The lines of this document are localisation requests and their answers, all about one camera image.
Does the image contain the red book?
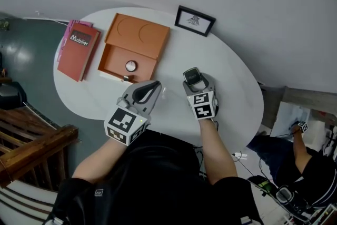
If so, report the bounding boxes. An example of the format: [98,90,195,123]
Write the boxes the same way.
[57,23,102,83]

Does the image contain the white cable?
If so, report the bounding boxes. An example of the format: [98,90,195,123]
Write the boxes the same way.
[23,16,70,27]

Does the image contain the person's left forearm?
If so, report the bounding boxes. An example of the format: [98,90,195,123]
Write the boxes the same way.
[72,136,127,183]

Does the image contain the pink magazine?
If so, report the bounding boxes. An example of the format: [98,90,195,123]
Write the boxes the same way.
[56,19,94,63]

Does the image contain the brown wooden railing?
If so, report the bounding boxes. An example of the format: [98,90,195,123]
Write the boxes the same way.
[0,106,79,192]

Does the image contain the orange box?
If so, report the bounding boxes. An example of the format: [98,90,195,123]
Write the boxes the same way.
[97,13,171,84]

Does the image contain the white board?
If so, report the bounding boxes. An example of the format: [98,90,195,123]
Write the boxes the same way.
[270,101,312,138]

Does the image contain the black grey headset device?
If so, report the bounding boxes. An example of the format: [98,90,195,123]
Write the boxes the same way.
[274,184,316,222]

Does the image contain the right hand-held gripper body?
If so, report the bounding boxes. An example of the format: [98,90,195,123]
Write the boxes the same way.
[183,73,220,122]

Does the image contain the person's right forearm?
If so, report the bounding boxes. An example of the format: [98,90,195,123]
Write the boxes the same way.
[199,118,238,185]

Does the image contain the grey wooden cabinet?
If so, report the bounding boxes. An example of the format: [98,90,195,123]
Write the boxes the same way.
[261,85,337,130]

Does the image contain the black square makeup compact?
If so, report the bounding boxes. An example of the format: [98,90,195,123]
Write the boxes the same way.
[183,67,201,87]

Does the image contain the white stair steps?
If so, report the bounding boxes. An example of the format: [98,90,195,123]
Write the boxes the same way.
[0,179,59,225]

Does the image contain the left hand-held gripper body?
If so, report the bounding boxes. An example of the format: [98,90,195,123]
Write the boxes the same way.
[103,80,162,146]

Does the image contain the black picture frame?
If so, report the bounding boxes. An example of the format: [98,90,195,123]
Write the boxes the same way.
[174,5,217,38]

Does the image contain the white power strip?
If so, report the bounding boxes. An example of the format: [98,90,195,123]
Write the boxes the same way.
[231,151,249,161]

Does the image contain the person's black shirt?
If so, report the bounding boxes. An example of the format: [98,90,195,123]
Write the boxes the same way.
[48,129,264,225]

